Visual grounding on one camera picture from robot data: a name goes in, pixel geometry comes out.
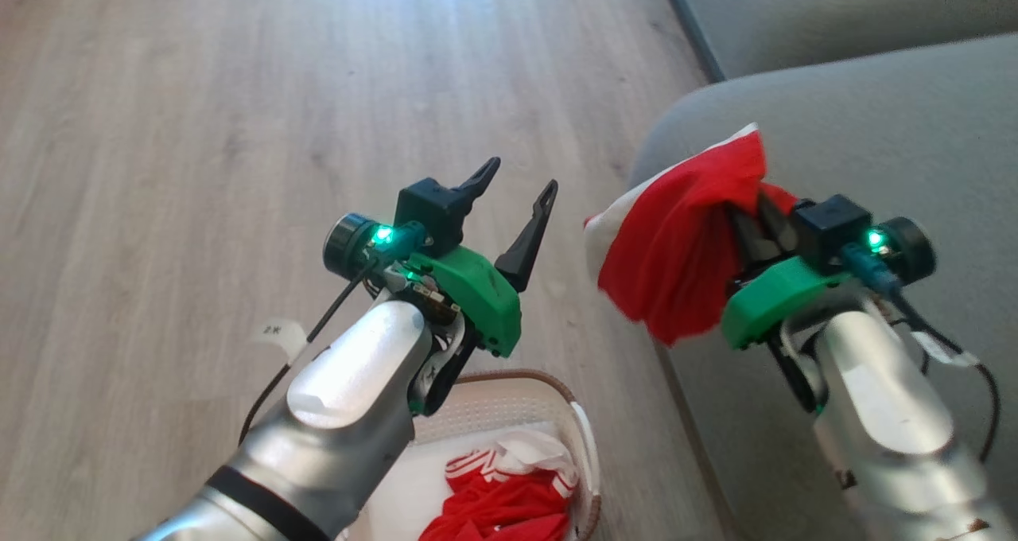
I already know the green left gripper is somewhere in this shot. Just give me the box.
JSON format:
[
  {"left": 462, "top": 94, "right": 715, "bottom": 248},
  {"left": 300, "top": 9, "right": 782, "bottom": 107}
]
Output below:
[{"left": 408, "top": 157, "right": 558, "bottom": 360}]

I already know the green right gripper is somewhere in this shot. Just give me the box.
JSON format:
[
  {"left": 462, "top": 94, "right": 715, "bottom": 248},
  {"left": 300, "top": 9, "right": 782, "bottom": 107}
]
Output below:
[{"left": 721, "top": 193, "right": 853, "bottom": 350}]

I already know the red garment with white band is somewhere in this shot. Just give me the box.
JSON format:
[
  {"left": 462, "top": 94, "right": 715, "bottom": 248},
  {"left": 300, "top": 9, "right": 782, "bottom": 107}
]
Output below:
[{"left": 583, "top": 123, "right": 798, "bottom": 348}]

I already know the red garment with striped trim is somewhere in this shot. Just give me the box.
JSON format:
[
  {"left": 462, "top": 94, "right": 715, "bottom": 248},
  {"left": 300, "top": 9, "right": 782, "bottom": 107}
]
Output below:
[{"left": 419, "top": 432, "right": 580, "bottom": 541}]

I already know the cream laundry basket brown rim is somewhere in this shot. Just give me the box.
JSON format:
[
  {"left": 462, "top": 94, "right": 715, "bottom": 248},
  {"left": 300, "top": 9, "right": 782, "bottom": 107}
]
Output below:
[{"left": 338, "top": 368, "right": 600, "bottom": 541}]

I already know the white basket bottom pad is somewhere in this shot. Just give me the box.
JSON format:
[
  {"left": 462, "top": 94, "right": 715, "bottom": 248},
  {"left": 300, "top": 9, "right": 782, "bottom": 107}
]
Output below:
[{"left": 358, "top": 420, "right": 569, "bottom": 541}]

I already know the grey sofa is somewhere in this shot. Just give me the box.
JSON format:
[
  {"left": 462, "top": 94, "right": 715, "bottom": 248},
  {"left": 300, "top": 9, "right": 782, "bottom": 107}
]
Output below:
[{"left": 627, "top": 32, "right": 1018, "bottom": 541}]

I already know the grey fabric sofa section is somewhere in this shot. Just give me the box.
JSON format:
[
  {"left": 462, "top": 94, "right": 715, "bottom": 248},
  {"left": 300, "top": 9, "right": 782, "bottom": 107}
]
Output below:
[{"left": 655, "top": 0, "right": 1018, "bottom": 82}]

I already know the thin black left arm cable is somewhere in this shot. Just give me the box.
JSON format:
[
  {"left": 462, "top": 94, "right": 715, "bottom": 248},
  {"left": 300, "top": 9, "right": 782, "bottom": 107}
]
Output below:
[{"left": 239, "top": 259, "right": 379, "bottom": 446}]

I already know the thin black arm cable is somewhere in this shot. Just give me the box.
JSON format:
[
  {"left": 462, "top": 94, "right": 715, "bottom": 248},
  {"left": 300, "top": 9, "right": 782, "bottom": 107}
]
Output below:
[
  {"left": 845, "top": 245, "right": 1001, "bottom": 464},
  {"left": 239, "top": 259, "right": 379, "bottom": 446}
]

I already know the white right cable tag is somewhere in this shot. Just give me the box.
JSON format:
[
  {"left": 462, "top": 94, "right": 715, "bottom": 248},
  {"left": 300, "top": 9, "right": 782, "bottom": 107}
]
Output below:
[{"left": 909, "top": 330, "right": 981, "bottom": 368}]

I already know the white cable tag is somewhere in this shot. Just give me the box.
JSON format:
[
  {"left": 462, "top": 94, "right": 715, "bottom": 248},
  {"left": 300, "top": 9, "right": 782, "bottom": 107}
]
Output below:
[
  {"left": 256, "top": 318, "right": 308, "bottom": 364},
  {"left": 909, "top": 330, "right": 981, "bottom": 368}
]

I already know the white left cable tag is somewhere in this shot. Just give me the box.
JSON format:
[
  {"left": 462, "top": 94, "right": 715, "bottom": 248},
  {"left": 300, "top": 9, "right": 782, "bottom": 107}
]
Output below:
[{"left": 256, "top": 318, "right": 308, "bottom": 364}]

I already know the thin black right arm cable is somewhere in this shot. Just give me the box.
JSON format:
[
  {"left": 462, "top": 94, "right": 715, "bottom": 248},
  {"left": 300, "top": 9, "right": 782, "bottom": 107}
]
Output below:
[{"left": 845, "top": 245, "right": 1001, "bottom": 464}]

